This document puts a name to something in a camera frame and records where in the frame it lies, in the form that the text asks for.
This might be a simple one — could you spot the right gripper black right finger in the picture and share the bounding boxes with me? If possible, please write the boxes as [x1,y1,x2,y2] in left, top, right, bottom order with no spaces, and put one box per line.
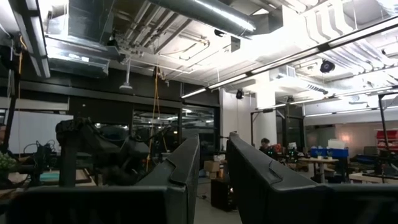
[226,132,321,224]

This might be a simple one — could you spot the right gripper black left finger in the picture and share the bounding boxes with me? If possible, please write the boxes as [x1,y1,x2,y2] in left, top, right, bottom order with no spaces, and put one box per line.
[136,134,201,224]

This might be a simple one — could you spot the brown cardboard box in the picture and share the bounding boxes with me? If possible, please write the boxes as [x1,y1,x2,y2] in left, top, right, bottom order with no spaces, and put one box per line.
[203,160,221,180]

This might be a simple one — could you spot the black floor cabinet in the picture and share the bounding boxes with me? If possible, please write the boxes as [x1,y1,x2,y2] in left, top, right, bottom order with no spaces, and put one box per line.
[210,177,237,213]

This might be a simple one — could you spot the person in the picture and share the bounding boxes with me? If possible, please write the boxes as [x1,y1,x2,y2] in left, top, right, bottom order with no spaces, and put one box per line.
[259,138,278,160]

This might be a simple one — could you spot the white pendant lamp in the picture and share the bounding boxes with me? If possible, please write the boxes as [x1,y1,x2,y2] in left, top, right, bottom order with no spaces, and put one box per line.
[119,58,134,91]

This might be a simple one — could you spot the wooden work table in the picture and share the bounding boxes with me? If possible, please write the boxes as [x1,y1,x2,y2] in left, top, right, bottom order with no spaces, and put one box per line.
[297,157,340,184]

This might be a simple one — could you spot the blue storage bin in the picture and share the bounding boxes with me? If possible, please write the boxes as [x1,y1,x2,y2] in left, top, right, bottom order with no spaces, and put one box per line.
[310,147,349,159]

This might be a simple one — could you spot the white box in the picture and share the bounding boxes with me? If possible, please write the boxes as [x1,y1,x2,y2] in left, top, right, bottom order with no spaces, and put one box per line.
[327,138,346,150]

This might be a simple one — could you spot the white whiteboard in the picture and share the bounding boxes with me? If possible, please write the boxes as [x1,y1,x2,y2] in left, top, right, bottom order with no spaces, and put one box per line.
[8,111,74,155]

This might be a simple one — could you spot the long linear ceiling light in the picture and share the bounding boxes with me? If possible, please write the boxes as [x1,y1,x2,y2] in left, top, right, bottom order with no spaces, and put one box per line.
[181,15,398,100]

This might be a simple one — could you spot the small pale green plant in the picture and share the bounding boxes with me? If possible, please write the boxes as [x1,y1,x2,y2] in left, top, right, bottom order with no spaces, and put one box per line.
[0,151,17,172]

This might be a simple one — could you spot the red storage bins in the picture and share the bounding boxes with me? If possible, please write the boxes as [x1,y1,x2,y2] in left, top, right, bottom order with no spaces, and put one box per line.
[376,129,398,152]

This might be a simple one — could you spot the yellow hanging rope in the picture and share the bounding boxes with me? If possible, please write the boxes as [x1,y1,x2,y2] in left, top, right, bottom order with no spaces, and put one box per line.
[145,67,169,172]

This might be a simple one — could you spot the round silver ceiling duct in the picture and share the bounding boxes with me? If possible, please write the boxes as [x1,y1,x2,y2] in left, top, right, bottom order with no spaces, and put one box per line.
[148,0,257,39]

